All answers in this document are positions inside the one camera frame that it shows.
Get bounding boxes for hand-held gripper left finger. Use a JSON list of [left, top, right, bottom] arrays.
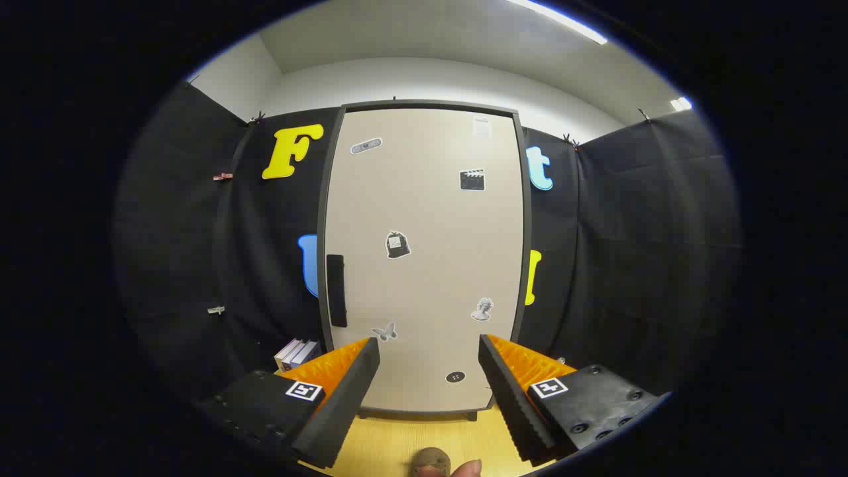
[[195, 337, 382, 470]]

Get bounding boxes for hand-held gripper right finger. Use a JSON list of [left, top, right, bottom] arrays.
[[478, 333, 670, 464]]

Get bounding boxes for brown fuzzy slipper shoe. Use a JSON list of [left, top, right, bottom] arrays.
[[409, 447, 452, 477]]

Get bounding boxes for black cabinet door handle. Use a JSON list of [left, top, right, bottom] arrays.
[[326, 254, 348, 328]]

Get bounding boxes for grey shoe cabinet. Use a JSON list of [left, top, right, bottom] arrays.
[[317, 99, 533, 422]]

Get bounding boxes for white spine book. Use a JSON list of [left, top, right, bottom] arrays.
[[274, 339, 307, 372]]

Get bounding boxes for black backdrop cloth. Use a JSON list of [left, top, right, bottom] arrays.
[[113, 79, 743, 411]]

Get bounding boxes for long ceiling light strip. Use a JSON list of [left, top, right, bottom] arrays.
[[507, 0, 609, 46]]

